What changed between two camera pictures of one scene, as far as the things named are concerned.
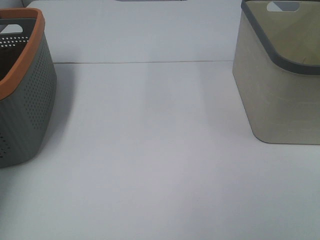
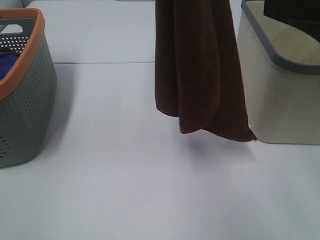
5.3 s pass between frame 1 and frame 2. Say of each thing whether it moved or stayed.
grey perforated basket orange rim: stayed
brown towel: moved
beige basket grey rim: stayed
